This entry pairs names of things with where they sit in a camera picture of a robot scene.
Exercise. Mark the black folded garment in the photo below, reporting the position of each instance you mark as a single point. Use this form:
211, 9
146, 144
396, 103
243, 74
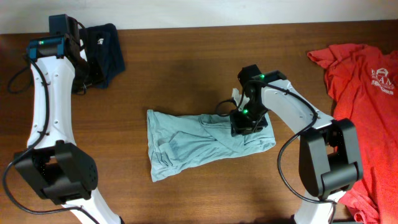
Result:
97, 45

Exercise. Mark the navy blue folded garment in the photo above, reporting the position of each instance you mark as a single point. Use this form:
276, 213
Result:
115, 63

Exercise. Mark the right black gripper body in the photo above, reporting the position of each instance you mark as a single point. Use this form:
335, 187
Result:
251, 118

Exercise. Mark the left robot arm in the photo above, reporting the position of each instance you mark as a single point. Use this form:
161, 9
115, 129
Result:
62, 64

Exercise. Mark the light blue t-shirt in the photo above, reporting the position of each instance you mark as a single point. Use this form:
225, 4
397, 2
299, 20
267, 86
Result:
176, 143

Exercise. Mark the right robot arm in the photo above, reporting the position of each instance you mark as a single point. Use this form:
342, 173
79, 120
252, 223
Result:
329, 160

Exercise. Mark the red printed t-shirt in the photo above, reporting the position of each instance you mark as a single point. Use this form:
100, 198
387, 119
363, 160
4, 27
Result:
363, 83

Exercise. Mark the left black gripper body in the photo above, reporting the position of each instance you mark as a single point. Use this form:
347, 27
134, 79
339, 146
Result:
90, 73

